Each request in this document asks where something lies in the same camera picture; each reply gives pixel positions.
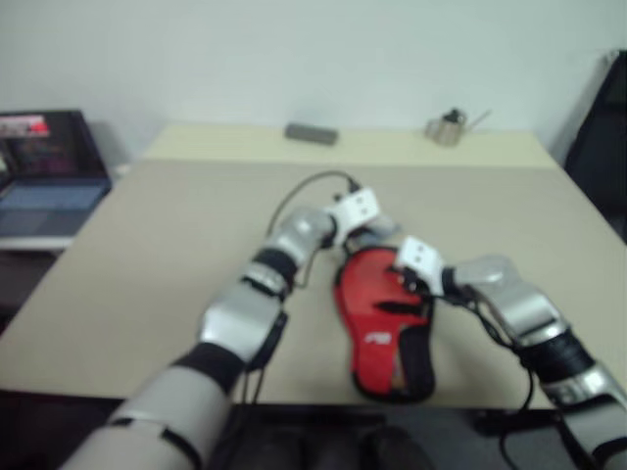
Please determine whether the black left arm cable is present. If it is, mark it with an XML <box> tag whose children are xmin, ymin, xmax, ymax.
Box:
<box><xmin>268</xmin><ymin>168</ymin><xmax>362</xmax><ymax>291</ymax></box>

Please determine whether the steel watering can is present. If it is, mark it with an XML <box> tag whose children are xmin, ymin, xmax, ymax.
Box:
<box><xmin>423</xmin><ymin>108</ymin><xmax>493</xmax><ymax>149</ymax></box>

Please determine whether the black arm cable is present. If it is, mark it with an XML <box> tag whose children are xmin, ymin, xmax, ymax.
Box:
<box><xmin>458</xmin><ymin>287</ymin><xmax>541</xmax><ymax>413</ymax></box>
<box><xmin>268</xmin><ymin>168</ymin><xmax>362</xmax><ymax>291</ymax></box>

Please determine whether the black table frame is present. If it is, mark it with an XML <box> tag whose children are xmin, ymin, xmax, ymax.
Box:
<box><xmin>233</xmin><ymin>403</ymin><xmax>565</xmax><ymax>438</ymax></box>

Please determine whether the black cable under table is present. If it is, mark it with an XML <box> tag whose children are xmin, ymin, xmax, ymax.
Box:
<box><xmin>498</xmin><ymin>419</ymin><xmax>604</xmax><ymax>470</ymax></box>

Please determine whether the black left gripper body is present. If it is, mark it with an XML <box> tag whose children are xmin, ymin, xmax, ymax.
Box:
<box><xmin>342</xmin><ymin>226</ymin><xmax>384</xmax><ymax>257</ymax></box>

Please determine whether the open dark laptop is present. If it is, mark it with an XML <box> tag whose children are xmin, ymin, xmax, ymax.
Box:
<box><xmin>0</xmin><ymin>109</ymin><xmax>114</xmax><ymax>242</ymax></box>

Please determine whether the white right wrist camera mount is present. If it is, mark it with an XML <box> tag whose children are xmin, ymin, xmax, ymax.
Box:
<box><xmin>396</xmin><ymin>235</ymin><xmax>445</xmax><ymax>296</ymax></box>

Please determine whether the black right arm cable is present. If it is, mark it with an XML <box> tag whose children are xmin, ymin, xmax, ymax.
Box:
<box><xmin>458</xmin><ymin>287</ymin><xmax>541</xmax><ymax>413</ymax></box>

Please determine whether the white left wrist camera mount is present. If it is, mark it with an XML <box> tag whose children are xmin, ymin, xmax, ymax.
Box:
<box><xmin>324</xmin><ymin>187</ymin><xmax>383</xmax><ymax>242</ymax></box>

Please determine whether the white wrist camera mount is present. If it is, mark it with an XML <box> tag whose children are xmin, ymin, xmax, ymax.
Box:
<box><xmin>396</xmin><ymin>235</ymin><xmax>445</xmax><ymax>296</ymax></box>
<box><xmin>324</xmin><ymin>187</ymin><xmax>383</xmax><ymax>242</ymax></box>

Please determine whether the black chair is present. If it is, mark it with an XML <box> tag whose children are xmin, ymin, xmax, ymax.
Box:
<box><xmin>564</xmin><ymin>48</ymin><xmax>627</xmax><ymax>247</ymax></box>

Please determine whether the grey rectangular block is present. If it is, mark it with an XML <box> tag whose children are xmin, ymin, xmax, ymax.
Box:
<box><xmin>284</xmin><ymin>122</ymin><xmax>340</xmax><ymax>148</ymax></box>

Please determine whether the red and black sandal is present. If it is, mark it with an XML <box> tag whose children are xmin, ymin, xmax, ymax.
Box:
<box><xmin>333</xmin><ymin>244</ymin><xmax>439</xmax><ymax>405</ymax></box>

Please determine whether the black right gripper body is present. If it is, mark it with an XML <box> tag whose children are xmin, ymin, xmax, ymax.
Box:
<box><xmin>398</xmin><ymin>266</ymin><xmax>435</xmax><ymax>301</ymax></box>

